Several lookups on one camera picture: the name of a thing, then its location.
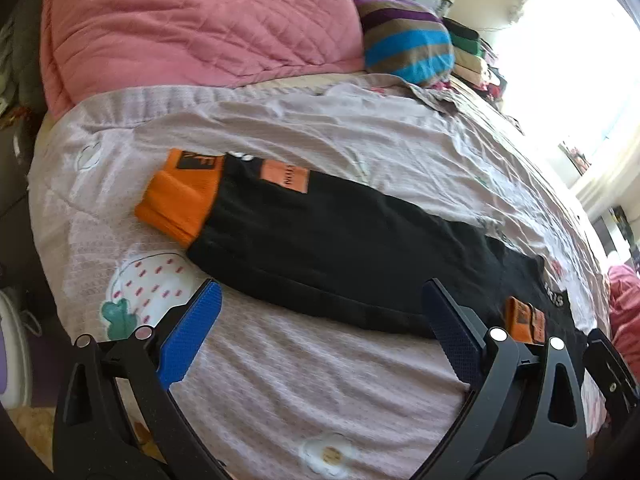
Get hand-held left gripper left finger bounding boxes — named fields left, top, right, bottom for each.
left=52, top=280, right=236, bottom=480

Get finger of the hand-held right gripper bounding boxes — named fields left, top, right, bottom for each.
left=584, top=329, right=640, bottom=441

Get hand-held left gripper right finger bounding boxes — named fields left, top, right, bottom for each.
left=415, top=279, right=591, bottom=480

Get black pants with orange cuffs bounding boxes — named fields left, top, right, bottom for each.
left=134, top=149, right=588, bottom=386

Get stack of folded clothes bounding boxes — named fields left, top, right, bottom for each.
left=442, top=17, right=511, bottom=101

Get crumpled pink-red blanket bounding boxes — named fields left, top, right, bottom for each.
left=607, top=262, right=640, bottom=381

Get strawberry print bed sheet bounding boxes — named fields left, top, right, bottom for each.
left=27, top=72, right=613, bottom=480

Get cluttered white desk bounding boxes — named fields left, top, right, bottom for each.
left=595, top=205, right=640, bottom=266

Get white purple plastic object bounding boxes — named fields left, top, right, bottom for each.
left=0, top=287, right=36, bottom=411

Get colourful small object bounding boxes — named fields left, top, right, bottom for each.
left=559, top=137, right=593, bottom=176

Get striped pillow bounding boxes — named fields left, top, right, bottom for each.
left=350, top=0, right=457, bottom=86

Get pink quilted pillow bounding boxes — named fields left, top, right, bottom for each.
left=40, top=0, right=366, bottom=118

